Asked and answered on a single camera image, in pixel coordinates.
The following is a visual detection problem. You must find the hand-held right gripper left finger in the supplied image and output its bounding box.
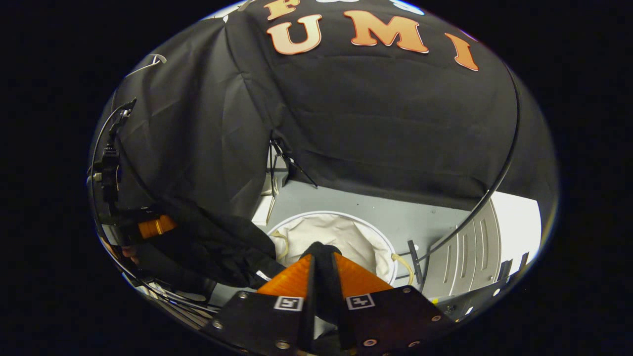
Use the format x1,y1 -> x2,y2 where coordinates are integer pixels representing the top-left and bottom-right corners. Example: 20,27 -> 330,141
200,253 -> 317,356

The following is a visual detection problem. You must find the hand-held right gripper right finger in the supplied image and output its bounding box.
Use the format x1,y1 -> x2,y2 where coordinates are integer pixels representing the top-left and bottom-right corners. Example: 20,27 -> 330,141
330,252 -> 453,354

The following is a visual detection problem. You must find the black corduroy jacket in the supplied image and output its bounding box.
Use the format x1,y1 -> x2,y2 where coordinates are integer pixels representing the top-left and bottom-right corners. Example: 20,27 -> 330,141
146,195 -> 344,327

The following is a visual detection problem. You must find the white round laundry hamper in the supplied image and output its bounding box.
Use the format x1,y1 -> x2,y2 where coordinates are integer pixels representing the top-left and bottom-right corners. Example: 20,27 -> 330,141
266,210 -> 415,288

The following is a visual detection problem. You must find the empty white plastic hanger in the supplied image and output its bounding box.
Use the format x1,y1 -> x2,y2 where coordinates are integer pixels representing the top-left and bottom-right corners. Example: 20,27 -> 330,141
126,53 -> 168,78

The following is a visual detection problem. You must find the black metal clothes rack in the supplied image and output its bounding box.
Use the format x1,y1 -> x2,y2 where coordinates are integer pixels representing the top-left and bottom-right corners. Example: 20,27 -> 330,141
396,69 -> 521,287

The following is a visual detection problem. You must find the grey ribbed panel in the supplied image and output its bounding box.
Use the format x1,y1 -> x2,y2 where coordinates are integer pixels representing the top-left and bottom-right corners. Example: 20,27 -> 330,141
423,198 -> 502,300

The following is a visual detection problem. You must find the black tripod stand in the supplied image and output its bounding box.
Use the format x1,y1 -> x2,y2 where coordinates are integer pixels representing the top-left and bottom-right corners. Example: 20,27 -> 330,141
269,131 -> 318,198

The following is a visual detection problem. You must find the white flat board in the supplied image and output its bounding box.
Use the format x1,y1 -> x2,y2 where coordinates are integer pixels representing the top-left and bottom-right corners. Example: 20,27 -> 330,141
487,192 -> 542,277

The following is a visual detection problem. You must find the black backdrop cloth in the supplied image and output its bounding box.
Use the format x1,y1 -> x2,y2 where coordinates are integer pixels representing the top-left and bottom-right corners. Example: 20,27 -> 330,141
91,0 -> 557,221

